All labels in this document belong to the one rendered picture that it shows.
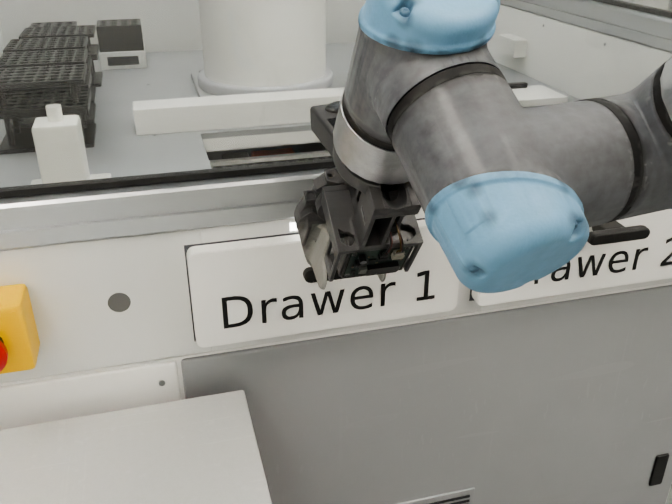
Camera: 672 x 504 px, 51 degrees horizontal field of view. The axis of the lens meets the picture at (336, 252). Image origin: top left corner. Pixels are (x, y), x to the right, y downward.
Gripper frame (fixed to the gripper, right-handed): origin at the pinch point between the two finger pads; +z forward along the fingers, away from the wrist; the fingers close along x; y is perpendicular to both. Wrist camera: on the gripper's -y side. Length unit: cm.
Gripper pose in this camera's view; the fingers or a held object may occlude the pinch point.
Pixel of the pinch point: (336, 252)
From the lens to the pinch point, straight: 69.9
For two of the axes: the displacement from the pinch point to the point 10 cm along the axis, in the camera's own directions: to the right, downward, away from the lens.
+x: 9.7, -1.2, 2.3
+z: -1.5, 4.8, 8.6
